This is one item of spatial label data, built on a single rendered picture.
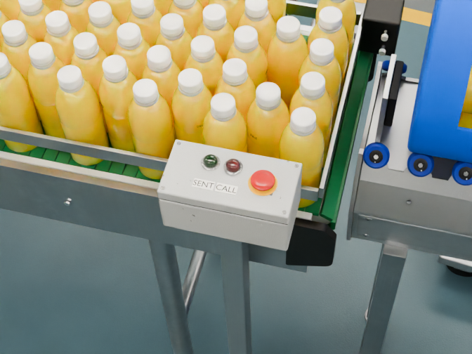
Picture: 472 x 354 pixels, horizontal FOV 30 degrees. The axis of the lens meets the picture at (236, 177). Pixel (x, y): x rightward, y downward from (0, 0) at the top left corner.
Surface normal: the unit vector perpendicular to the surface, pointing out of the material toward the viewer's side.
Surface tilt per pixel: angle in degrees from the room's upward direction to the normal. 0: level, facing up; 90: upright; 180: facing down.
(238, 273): 90
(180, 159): 0
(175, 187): 0
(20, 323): 0
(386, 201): 70
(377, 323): 90
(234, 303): 90
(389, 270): 90
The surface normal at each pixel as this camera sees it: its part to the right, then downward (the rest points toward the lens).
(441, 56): -0.17, 0.02
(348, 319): -0.03, -0.56
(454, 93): -0.22, 0.37
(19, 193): -0.25, 0.81
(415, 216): -0.24, 0.57
